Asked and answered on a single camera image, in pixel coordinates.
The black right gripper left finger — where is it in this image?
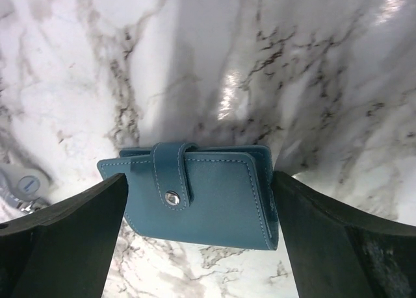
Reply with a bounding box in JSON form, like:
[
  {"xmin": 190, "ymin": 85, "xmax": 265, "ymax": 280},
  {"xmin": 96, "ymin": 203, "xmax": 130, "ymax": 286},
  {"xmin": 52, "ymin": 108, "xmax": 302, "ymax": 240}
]
[{"xmin": 1, "ymin": 173, "xmax": 128, "ymax": 297}]

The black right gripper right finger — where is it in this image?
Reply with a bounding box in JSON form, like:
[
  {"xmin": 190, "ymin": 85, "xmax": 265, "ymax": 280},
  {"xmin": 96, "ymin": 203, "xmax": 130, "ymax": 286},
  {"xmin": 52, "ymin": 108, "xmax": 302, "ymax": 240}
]
[{"xmin": 273, "ymin": 171, "xmax": 415, "ymax": 297}]

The blue leather card holder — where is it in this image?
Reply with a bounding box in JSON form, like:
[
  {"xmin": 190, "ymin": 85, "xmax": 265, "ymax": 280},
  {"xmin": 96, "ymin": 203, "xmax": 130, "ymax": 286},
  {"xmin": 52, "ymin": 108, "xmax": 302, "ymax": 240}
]
[{"xmin": 97, "ymin": 143, "xmax": 279, "ymax": 251}]

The metal tap handle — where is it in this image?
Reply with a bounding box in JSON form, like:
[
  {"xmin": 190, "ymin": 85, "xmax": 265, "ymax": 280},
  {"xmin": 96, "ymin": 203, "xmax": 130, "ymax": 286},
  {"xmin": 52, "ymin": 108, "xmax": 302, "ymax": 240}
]
[{"xmin": 1, "ymin": 163, "xmax": 51, "ymax": 214}]

